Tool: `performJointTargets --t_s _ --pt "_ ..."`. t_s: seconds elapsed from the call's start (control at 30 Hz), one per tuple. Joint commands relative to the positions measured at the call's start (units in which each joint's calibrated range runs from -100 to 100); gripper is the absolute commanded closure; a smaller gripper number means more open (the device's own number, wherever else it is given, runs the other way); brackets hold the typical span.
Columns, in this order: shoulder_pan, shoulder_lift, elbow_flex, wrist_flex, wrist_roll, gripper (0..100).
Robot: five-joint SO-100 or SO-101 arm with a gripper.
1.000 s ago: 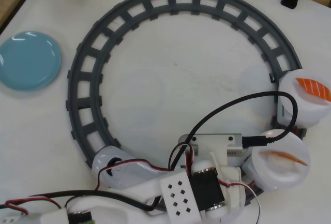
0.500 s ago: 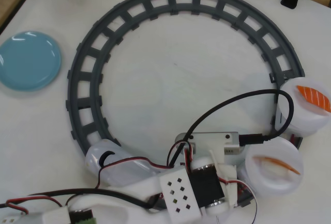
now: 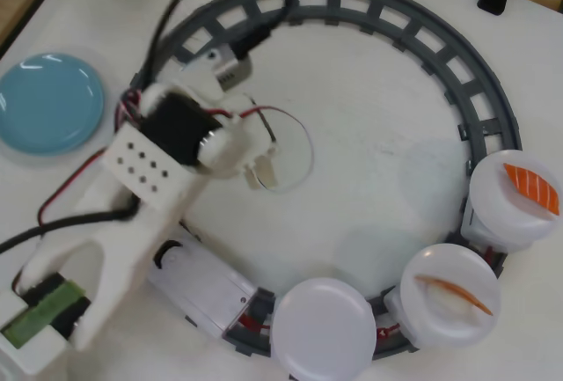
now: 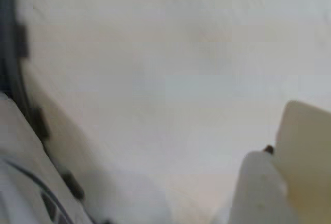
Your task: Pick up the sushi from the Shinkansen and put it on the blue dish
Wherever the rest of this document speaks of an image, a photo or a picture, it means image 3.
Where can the round blue dish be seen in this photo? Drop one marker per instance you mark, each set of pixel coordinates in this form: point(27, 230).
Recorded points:
point(48, 104)

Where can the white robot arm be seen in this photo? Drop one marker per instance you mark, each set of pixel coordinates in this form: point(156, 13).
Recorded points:
point(149, 222)

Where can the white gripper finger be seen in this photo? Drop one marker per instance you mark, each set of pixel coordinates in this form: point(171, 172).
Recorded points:
point(254, 177)
point(270, 165)

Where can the salmon nigiri sushi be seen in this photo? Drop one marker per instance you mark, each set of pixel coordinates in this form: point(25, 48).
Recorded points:
point(532, 187)

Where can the white Shinkansen carriage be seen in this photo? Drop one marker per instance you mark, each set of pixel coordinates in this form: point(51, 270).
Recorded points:
point(473, 222)
point(398, 315)

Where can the grey circular toy track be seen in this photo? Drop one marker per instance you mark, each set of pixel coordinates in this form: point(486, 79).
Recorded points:
point(334, 2)

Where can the dark red train coupler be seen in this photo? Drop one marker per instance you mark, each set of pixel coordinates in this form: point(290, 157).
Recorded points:
point(489, 253)
point(388, 330)
point(253, 321)

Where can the round white train plate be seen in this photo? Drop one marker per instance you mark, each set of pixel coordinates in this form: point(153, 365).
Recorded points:
point(323, 324)
point(440, 328)
point(497, 218)

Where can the white Shinkansen toy locomotive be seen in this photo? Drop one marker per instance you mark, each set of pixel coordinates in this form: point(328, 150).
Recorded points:
point(206, 288)

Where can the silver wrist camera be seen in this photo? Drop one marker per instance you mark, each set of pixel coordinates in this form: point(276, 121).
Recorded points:
point(224, 68)

